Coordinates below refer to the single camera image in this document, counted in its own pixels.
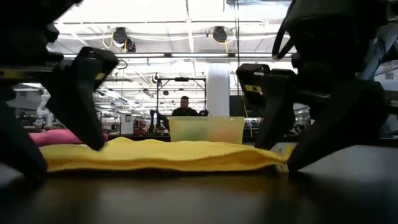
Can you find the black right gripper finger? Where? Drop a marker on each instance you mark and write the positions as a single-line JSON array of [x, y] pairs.
[[348, 118], [276, 109]]

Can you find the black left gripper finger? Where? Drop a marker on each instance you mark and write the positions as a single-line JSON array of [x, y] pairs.
[[77, 102], [21, 149]]

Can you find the pink microfiber towel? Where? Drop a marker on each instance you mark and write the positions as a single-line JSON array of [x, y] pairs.
[[53, 137]]

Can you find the yellow microfiber towel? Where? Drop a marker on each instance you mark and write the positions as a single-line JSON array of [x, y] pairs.
[[168, 155]]

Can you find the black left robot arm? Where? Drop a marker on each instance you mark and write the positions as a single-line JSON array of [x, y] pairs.
[[25, 25]]

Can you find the black background robot arm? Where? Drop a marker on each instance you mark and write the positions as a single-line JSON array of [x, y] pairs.
[[158, 119]]

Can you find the white robot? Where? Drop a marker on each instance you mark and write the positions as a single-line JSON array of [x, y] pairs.
[[43, 112]]

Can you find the black monitor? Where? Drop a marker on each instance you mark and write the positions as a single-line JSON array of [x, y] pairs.
[[237, 105]]

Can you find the white round column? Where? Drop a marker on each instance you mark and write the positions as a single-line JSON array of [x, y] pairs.
[[218, 90]]

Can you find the yellow plastic bin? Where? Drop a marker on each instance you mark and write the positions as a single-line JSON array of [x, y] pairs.
[[206, 129]]

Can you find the person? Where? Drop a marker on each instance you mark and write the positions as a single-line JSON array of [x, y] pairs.
[[184, 109]]

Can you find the black metal rig frame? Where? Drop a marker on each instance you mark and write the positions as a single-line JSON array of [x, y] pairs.
[[182, 79]]

